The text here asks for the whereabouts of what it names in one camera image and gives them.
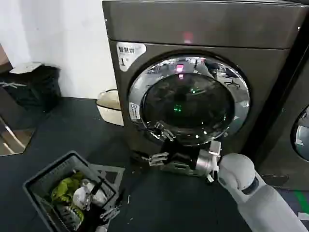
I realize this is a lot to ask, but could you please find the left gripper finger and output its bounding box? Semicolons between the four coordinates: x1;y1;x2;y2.
100;189;126;221
83;178;107;212

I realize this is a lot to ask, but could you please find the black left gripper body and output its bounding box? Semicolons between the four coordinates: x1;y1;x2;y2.
89;205;108;229

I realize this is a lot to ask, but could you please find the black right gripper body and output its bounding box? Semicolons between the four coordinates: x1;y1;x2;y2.
162;139;201;171

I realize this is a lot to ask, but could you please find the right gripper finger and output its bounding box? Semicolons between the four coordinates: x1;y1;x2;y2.
132;151;170;168
144;121;176;144

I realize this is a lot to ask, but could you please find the striped dark garment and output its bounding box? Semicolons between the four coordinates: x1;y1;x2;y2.
57;202;85;231

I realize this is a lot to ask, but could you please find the green garment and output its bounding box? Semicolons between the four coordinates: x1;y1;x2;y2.
50;171;85;204

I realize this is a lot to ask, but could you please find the small white door sticker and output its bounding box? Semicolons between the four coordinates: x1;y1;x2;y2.
129;101;142;121

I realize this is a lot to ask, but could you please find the round glass dryer door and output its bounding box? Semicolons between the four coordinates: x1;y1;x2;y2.
127;55;251;147

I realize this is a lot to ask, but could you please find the grey plastic laundry basket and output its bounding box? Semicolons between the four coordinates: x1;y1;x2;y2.
23;151;122;232

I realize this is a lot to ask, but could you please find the cream plastic basin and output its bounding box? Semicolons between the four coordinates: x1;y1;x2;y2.
96;88;125;127

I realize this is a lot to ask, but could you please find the white number label sticker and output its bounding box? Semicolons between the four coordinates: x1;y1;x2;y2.
116;42;147;72

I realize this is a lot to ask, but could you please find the grey dryer with blue-lit door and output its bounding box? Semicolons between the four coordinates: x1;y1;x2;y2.
255;47;309;191

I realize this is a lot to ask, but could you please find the black bagged trash bin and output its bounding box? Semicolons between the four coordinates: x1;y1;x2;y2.
1;63;62;114

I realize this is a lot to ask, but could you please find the grey front-load dryer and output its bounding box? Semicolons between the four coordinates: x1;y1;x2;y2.
101;0;309;178

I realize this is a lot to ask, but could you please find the flat cardboard piece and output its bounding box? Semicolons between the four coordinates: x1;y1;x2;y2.
9;61;42;74

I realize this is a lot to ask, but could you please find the brown wooden furniture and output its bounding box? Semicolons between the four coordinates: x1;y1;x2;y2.
0;43;14;73

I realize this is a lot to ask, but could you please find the dark cabinet with metal frame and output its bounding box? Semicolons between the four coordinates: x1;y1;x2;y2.
0;86;37;157

